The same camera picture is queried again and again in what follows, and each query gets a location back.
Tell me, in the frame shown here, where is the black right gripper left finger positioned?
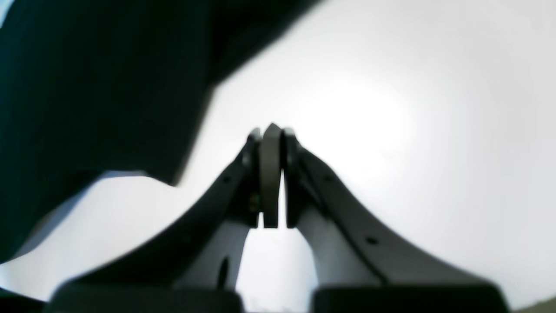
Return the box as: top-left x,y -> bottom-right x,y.
46,123 -> 282,313

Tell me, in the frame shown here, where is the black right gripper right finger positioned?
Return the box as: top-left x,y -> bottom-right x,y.
282,128 -> 509,313

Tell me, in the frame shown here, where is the black T-shirt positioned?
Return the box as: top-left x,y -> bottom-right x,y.
1,0 -> 314,263

